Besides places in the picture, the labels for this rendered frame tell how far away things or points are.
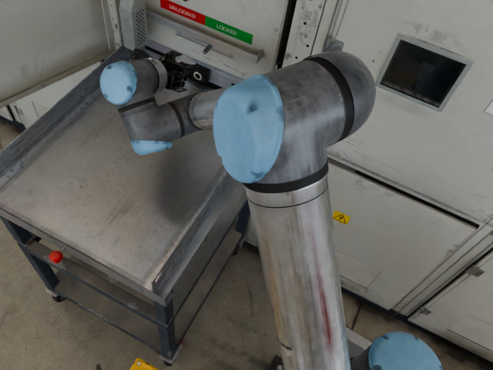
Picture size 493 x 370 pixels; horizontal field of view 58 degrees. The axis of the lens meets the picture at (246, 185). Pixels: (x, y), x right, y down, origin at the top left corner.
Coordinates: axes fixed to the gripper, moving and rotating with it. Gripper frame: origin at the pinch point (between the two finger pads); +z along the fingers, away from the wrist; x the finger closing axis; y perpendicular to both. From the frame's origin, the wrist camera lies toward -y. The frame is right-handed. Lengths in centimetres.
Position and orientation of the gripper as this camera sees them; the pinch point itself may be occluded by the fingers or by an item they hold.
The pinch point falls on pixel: (182, 66)
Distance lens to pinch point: 136.8
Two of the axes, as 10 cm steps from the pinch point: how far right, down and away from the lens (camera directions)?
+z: 3.3, -3.2, 8.9
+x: 3.2, -8.5, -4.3
